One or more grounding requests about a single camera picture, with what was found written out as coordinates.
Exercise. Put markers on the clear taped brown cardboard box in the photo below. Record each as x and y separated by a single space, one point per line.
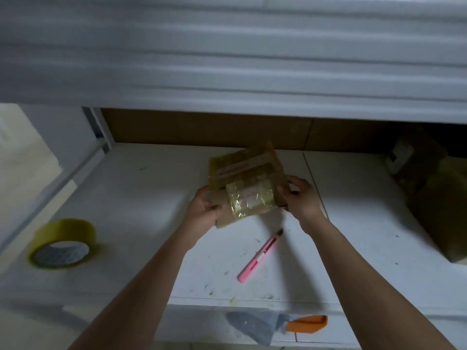
445 207

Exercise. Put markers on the person's left hand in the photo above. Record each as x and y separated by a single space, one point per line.
201 211

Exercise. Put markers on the pink utility knife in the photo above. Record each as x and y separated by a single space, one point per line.
259 257

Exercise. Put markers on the small taped carton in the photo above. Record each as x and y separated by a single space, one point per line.
244 175

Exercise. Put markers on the person's right forearm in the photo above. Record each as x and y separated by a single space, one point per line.
379 288

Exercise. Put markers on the yellow tape roll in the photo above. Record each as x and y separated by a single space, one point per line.
62 233

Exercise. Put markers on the white metal shelf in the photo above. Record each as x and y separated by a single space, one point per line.
109 200

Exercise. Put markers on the person's left forearm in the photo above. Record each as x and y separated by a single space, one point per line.
131 302

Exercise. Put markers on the person's right hand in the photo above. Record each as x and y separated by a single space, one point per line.
303 200

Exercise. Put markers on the orange plastic object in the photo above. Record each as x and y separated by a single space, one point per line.
306 323

